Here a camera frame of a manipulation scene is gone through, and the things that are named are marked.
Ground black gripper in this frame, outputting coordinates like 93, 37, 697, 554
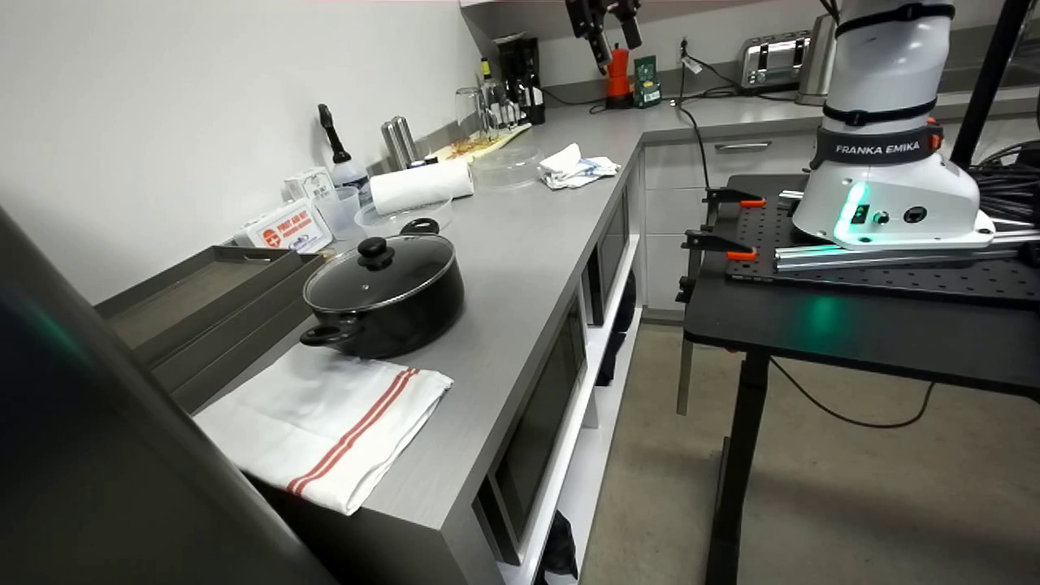
562, 0, 646, 78

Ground glass pot lid black knob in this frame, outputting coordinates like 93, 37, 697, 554
299, 230, 461, 318

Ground black cooking pot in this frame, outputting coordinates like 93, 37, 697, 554
299, 215, 468, 360

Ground red bottle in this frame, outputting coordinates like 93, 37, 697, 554
603, 42, 637, 109

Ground green box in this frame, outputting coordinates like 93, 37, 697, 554
631, 54, 665, 109

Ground black coffee machine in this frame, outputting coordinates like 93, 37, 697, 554
492, 33, 548, 127

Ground white cloth blue stripes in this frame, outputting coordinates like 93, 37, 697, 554
532, 138, 621, 193

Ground yellow cloth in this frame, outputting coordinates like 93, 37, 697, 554
436, 121, 536, 165

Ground silver toaster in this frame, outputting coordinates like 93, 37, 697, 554
738, 29, 815, 93

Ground steel shaker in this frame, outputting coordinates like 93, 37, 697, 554
376, 113, 423, 176

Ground white paper towel roll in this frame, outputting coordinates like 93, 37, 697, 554
367, 158, 479, 216

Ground spray bottle black trigger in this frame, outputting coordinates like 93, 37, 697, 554
315, 101, 376, 236

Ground black stand pole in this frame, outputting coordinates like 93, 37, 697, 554
949, 0, 1034, 172

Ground black robot table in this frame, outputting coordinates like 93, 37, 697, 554
676, 172, 1040, 585

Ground built-in microwave oven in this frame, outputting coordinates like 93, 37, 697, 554
488, 306, 593, 544

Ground white towel red stripes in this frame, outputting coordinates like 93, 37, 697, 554
191, 345, 454, 521

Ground grey tray stack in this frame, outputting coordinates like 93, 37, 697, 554
93, 241, 327, 417

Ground large black panel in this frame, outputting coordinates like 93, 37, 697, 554
0, 204, 343, 585

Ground black power cable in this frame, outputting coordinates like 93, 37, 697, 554
768, 354, 943, 431
672, 35, 721, 204

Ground orange-handled clamp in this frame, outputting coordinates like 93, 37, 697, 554
682, 226, 760, 270
702, 184, 768, 215

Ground aluminium mounting rail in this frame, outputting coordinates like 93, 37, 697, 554
772, 216, 1040, 271

